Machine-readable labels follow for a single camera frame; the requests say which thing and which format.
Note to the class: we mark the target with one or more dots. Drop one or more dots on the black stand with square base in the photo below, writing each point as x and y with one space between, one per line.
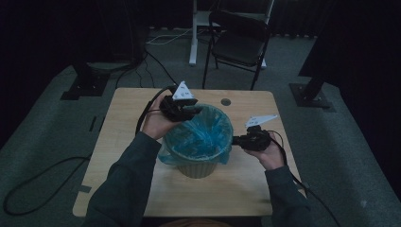
86 85
310 94

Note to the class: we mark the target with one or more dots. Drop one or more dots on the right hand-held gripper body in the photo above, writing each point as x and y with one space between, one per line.
257 140

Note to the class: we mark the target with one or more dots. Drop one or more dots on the blue plastic bag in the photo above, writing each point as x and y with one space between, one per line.
201 138

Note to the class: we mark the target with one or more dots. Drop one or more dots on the black curtain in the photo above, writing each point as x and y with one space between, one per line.
362 47
47 38

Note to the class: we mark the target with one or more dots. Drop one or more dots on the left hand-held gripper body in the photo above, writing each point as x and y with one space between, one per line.
171 108

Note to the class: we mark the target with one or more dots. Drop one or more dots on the black folding chair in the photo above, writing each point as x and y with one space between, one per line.
241 47

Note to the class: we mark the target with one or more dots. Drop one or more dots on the person's right hand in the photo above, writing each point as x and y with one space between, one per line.
272 157

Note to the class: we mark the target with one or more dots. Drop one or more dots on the person's left hand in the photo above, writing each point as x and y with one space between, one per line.
156 123

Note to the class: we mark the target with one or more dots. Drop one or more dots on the green ribbed bin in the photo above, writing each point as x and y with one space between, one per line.
197 170

